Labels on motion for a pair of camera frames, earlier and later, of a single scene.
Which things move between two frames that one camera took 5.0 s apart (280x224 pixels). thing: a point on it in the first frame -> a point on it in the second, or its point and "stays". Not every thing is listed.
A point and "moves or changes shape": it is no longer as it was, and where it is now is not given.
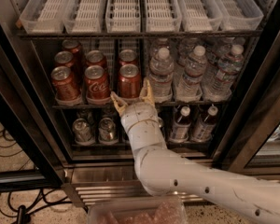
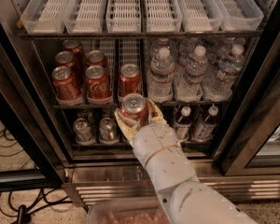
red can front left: x=65 y=88 stays
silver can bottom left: x=81 y=132 stays
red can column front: x=130 y=81 moves or changes shape
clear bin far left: x=46 y=10 stays
